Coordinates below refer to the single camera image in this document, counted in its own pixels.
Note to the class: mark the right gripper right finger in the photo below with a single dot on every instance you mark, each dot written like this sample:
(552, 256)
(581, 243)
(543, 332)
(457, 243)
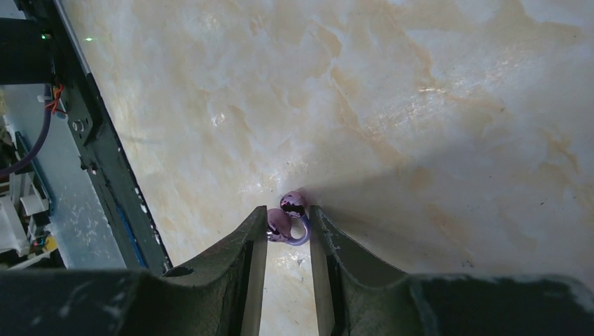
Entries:
(358, 293)

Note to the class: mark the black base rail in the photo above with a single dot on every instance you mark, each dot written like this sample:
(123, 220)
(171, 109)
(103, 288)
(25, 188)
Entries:
(101, 151)

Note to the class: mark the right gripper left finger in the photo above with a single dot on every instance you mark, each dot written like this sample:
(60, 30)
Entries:
(218, 292)

